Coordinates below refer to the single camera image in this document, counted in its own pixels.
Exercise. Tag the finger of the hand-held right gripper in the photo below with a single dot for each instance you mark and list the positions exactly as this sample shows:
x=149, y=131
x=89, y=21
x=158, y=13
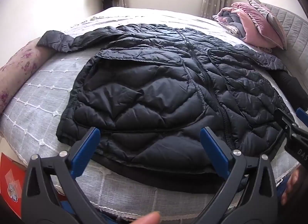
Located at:
x=302, y=115
x=286, y=120

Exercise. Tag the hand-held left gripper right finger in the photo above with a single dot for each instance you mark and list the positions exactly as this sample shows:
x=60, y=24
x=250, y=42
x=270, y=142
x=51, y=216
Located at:
x=214, y=149

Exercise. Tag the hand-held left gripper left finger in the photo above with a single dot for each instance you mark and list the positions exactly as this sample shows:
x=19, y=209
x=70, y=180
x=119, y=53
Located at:
x=89, y=147

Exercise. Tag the black puffer jacket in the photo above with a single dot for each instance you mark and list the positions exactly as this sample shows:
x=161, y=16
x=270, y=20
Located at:
x=154, y=89

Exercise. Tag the person's right hand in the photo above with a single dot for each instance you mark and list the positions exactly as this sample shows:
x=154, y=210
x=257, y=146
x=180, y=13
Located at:
x=292, y=185

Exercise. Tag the person's left hand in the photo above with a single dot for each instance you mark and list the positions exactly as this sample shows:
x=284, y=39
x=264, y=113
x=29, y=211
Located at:
x=149, y=218

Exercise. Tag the black cloth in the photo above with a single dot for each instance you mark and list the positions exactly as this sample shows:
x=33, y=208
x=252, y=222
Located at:
x=287, y=86

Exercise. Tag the bed with grey quilted cover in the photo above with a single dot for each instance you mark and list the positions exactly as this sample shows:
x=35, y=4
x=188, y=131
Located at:
x=45, y=84

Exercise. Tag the red printed box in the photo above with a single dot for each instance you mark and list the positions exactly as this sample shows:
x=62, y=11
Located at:
x=12, y=180

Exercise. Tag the grey padded headboard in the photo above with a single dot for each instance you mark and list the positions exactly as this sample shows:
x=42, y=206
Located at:
x=294, y=31

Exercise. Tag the pink velvet pillow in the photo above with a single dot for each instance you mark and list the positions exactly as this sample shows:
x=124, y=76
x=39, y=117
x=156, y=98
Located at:
x=255, y=26

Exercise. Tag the floral bolster pillow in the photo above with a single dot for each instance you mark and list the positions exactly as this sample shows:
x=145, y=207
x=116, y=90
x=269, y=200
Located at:
x=19, y=70

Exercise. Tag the grey velvet pillow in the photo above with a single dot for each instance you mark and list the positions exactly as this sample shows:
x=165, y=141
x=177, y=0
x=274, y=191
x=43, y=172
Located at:
x=268, y=14

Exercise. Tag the folded pink grey quilt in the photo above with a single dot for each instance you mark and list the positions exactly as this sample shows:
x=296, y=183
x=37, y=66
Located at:
x=228, y=19

